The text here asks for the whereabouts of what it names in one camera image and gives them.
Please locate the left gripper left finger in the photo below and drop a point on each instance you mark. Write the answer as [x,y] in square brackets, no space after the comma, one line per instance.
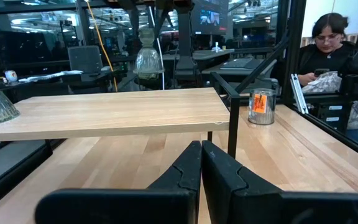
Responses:
[120,205]

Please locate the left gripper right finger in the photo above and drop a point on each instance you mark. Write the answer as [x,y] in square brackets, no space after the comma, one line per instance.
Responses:
[259,205]

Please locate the silver tin can candle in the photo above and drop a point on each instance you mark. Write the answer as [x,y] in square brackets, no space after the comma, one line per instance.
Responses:
[267,109]

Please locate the grey patterned bag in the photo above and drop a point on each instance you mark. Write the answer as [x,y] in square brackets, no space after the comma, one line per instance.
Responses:
[325,82]

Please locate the black smartphone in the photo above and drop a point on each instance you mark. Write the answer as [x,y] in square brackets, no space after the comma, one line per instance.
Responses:
[321,72]

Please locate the white paper sheet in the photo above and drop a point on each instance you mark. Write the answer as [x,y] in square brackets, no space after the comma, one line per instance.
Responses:
[51,75]

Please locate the grey office chair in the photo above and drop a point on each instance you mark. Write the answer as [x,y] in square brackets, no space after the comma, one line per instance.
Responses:
[85,59]

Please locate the person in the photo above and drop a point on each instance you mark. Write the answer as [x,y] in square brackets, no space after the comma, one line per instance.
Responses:
[325,56]

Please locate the white mug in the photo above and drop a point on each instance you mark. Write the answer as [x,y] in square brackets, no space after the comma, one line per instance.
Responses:
[11,76]

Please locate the television screen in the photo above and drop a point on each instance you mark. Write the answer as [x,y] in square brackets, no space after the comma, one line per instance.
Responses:
[210,18]

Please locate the wooden shelf black metal frame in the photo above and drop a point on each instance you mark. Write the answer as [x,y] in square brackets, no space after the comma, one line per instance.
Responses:
[104,109]

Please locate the silver aluminium bracket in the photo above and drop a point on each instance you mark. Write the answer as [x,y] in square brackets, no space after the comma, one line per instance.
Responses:
[298,93]

